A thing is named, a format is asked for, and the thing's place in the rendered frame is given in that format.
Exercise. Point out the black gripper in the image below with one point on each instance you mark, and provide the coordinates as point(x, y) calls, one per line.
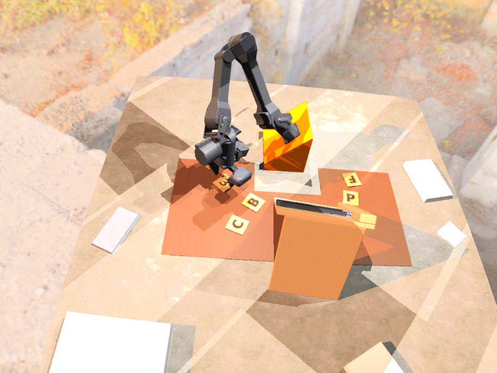
point(240, 175)

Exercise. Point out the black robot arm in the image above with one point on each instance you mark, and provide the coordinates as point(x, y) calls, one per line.
point(243, 48)

